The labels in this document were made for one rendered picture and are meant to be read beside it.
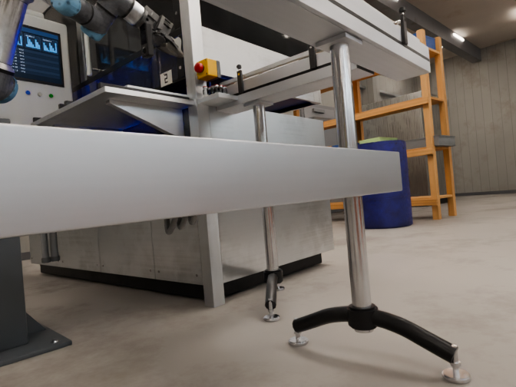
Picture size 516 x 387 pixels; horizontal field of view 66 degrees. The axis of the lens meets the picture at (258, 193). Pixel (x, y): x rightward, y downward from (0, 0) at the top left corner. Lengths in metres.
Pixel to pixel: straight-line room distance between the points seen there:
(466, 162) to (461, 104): 1.51
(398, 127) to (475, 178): 4.00
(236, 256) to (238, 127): 0.60
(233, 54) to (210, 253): 0.93
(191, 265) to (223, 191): 1.17
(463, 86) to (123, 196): 11.58
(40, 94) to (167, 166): 1.98
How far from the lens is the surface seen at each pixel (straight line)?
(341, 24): 1.04
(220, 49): 1.92
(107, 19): 1.55
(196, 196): 0.60
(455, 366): 1.07
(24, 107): 2.48
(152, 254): 2.03
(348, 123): 1.06
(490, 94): 11.71
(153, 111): 1.71
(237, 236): 1.80
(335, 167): 0.93
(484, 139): 11.62
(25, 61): 2.55
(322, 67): 1.47
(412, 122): 8.07
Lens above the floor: 0.45
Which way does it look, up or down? level
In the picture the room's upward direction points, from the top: 5 degrees counter-clockwise
